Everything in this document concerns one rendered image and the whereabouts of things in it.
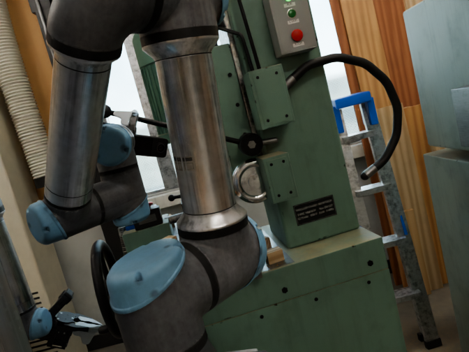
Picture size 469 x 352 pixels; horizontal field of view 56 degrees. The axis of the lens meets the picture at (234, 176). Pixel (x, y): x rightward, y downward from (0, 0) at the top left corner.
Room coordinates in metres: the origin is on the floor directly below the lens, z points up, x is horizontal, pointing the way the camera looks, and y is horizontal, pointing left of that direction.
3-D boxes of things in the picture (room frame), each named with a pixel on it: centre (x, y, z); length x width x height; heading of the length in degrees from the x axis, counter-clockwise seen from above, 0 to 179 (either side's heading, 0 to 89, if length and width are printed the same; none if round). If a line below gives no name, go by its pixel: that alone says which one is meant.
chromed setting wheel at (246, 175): (1.18, -0.05, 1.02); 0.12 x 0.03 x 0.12; 97
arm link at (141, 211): (0.84, 0.22, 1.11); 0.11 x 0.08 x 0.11; 136
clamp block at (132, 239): (1.29, 0.29, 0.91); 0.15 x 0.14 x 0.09; 7
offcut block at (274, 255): (1.15, -0.05, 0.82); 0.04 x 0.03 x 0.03; 103
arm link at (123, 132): (0.85, 0.21, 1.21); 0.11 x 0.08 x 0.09; 7
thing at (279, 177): (1.16, -0.11, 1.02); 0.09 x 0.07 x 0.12; 7
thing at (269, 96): (1.16, -0.14, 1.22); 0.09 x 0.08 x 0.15; 97
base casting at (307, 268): (1.30, -0.03, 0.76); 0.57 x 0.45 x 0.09; 97
